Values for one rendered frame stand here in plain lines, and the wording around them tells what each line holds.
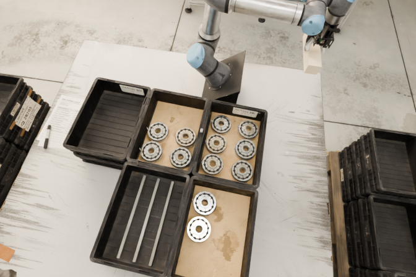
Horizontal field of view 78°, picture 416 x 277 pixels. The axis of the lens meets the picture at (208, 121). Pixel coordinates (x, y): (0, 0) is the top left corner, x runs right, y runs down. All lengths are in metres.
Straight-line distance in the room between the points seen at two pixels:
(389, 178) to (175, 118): 1.37
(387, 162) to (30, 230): 2.05
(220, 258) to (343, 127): 1.77
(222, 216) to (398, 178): 1.22
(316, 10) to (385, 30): 2.60
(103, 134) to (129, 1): 2.20
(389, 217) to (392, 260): 0.24
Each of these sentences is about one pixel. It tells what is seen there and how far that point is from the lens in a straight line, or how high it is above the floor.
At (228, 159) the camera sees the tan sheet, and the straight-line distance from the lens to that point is 1.28.
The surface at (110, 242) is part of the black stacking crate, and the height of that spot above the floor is 0.83.
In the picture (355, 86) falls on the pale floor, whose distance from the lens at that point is 2.91.
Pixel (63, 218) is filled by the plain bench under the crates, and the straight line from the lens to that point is 1.49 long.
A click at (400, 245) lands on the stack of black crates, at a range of 2.05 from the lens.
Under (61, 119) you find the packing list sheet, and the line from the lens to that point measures 1.69.
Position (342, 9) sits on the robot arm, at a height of 1.37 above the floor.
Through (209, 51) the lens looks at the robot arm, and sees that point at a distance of 1.40.
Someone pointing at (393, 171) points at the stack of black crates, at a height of 0.49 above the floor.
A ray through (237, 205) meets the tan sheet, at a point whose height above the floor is 0.83.
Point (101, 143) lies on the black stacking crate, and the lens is 1.39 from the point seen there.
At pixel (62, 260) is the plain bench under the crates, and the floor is 0.70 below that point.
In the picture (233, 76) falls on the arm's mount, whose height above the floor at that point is 0.90.
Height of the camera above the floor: 2.04
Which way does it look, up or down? 63 degrees down
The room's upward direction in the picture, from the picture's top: 5 degrees clockwise
